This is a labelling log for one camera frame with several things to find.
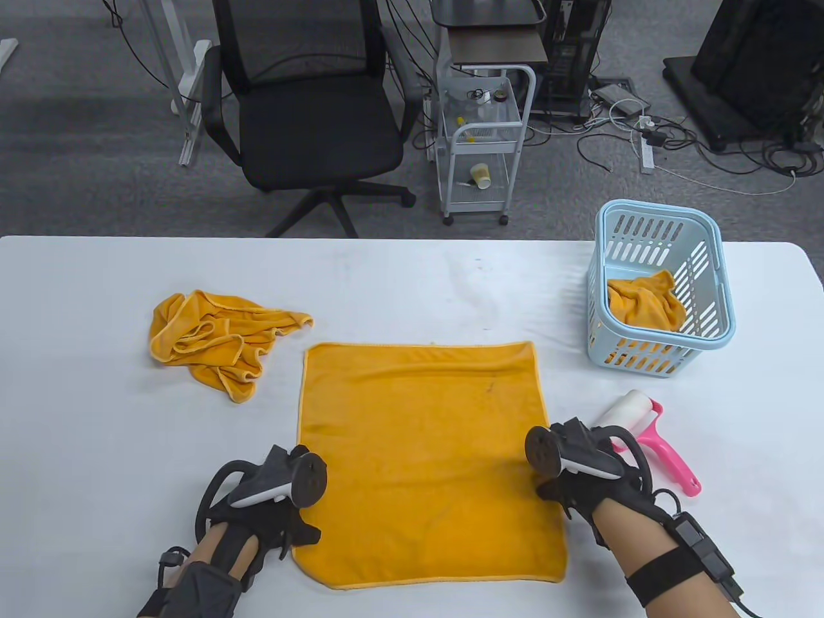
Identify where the yellow square towel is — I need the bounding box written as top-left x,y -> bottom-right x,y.
292,341 -> 568,590
605,269 -> 689,374
150,291 -> 314,404

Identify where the black tray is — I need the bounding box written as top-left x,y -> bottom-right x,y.
430,0 -> 547,28

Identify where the black computer tower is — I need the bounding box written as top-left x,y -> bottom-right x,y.
531,0 -> 612,123

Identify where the person's left forearm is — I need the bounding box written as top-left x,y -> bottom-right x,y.
138,521 -> 261,618

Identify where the white floor cable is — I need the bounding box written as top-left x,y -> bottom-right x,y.
653,164 -> 799,196

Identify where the black and white hand controller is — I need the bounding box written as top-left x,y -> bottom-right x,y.
195,444 -> 329,535
525,418 -> 651,496

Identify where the brown shelf board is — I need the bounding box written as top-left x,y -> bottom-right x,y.
447,27 -> 549,65

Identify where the person's right hand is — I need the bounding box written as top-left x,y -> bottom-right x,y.
536,418 -> 670,548

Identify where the black office chair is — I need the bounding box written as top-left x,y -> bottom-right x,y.
201,0 -> 418,239

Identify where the black display stand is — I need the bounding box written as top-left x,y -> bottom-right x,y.
663,0 -> 824,153

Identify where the white desk leg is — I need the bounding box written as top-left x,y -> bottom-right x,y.
138,0 -> 213,167

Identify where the black wrist camera strap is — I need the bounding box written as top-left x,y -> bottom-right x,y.
626,512 -> 744,609
138,547 -> 244,618

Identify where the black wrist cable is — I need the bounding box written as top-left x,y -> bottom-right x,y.
727,579 -> 760,618

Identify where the grey power adapter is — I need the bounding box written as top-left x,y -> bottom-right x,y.
592,84 -> 651,118

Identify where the person's left hand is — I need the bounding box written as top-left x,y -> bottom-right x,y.
205,444 -> 329,590

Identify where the white rolling cart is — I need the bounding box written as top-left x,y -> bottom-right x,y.
435,64 -> 537,226

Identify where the light blue plastic basket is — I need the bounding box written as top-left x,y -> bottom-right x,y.
587,200 -> 736,379

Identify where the pink lint roller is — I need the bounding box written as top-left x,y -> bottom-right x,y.
592,389 -> 702,498

